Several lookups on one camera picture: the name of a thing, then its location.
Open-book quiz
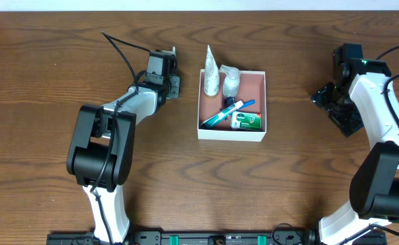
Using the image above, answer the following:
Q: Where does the white conditioner tube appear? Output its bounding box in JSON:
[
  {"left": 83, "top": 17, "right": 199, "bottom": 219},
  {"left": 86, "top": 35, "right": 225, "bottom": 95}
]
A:
[{"left": 204, "top": 46, "right": 220, "bottom": 97}]

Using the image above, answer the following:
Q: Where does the red green toothpaste tube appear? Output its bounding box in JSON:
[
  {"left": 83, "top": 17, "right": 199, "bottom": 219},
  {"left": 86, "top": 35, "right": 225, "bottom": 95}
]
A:
[{"left": 199, "top": 101, "right": 244, "bottom": 129}]

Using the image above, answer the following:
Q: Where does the clear pump bottle blue liquid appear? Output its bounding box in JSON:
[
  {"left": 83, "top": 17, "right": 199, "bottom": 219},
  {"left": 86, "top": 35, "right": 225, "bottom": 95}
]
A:
[{"left": 220, "top": 65, "right": 241, "bottom": 108}]

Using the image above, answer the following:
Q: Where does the green white soap box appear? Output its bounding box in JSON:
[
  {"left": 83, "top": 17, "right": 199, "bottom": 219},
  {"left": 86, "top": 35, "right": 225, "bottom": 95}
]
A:
[{"left": 230, "top": 111, "right": 262, "bottom": 131}]

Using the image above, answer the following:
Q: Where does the blue disposable razor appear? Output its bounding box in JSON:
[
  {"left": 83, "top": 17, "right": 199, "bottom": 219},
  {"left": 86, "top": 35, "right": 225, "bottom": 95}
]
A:
[{"left": 241, "top": 99, "right": 256, "bottom": 108}]

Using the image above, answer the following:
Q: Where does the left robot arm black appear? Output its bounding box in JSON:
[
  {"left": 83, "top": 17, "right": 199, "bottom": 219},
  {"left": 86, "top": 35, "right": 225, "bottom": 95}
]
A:
[{"left": 67, "top": 49, "right": 180, "bottom": 244}]

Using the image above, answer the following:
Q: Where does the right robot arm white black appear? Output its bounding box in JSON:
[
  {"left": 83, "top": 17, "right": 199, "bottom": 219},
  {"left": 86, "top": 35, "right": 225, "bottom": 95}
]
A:
[{"left": 301, "top": 44, "right": 399, "bottom": 244}]

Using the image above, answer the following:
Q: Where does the white box with pink interior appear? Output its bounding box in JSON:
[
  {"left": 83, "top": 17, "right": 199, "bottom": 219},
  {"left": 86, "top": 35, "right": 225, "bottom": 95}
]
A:
[{"left": 196, "top": 69, "right": 267, "bottom": 142}]

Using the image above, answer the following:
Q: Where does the right black cable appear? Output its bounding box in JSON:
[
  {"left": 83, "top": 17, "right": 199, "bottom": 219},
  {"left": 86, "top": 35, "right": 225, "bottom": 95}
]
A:
[{"left": 334, "top": 42, "right": 399, "bottom": 245}]

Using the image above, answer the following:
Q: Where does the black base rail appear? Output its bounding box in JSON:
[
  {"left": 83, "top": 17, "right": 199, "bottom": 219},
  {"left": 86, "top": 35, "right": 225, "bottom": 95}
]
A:
[{"left": 46, "top": 229, "right": 388, "bottom": 245}]

